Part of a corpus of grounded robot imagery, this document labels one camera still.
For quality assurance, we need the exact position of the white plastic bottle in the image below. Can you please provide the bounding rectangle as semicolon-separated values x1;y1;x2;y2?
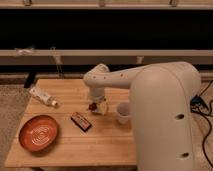
29;87;57;107

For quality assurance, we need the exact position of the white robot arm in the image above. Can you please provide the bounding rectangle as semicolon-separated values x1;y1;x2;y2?
83;62;201;171

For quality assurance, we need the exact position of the orange ceramic bowl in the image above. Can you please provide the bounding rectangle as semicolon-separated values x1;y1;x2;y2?
18;115;59;152

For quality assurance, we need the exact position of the small beige block toy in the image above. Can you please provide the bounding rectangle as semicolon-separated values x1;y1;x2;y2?
92;101;108;115

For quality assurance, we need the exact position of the dark rectangular candy box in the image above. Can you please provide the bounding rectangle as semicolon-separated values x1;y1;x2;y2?
71;112;92;132

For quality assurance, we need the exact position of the translucent plastic cup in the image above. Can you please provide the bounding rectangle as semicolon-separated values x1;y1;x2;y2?
116;102;131;124

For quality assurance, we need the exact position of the wooden table board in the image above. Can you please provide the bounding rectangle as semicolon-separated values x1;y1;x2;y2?
5;79;136;168

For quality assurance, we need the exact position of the blue power adapter box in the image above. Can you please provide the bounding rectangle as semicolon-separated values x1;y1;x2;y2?
190;95;203;109

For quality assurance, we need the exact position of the lower grey wall rail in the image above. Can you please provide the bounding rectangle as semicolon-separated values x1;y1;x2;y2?
0;49;213;66

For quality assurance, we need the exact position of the grey wall rail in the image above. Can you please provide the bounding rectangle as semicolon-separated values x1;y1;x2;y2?
0;0;213;10
0;49;213;66

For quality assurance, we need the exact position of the black power cable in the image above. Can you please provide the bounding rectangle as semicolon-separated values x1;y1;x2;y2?
190;79;213;169

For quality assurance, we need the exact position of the upper grey wall rail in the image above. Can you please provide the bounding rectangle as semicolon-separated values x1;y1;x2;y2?
0;0;213;10

